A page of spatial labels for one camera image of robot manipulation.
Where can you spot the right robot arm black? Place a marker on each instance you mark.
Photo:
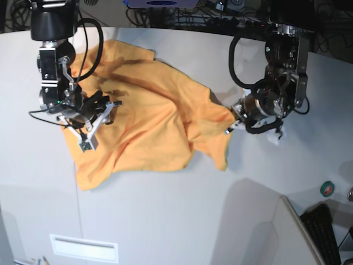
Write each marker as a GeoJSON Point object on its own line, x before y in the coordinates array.
{"type": "Point", "coordinates": [52, 24]}

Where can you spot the orange t-shirt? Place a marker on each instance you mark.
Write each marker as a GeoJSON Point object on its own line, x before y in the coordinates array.
{"type": "Point", "coordinates": [164, 118]}

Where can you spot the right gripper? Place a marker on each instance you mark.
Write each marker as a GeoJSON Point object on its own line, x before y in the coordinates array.
{"type": "Point", "coordinates": [85, 115]}

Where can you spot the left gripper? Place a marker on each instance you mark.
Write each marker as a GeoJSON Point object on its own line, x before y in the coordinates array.
{"type": "Point", "coordinates": [249, 109]}

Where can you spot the blue box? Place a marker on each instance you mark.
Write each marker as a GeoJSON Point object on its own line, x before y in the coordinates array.
{"type": "Point", "coordinates": [161, 3]}

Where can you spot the black keyboard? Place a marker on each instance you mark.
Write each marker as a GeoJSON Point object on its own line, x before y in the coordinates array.
{"type": "Point", "coordinates": [318, 223]}

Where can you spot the green tape roll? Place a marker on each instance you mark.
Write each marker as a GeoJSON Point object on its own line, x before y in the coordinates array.
{"type": "Point", "coordinates": [327, 189]}

